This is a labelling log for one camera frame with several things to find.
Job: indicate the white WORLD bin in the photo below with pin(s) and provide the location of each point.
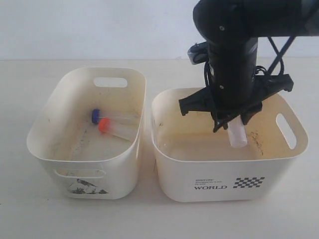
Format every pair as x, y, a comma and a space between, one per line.
197, 165

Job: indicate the blue capped tube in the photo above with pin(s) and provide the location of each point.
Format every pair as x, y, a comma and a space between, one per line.
118, 116

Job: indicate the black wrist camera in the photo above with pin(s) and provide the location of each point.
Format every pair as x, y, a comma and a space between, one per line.
198, 53

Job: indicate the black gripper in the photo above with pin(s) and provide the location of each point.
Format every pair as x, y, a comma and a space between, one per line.
235, 85

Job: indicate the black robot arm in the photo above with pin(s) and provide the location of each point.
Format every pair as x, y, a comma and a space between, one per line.
231, 22

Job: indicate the white plastic bin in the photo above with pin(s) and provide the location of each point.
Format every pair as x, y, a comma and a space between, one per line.
83, 162

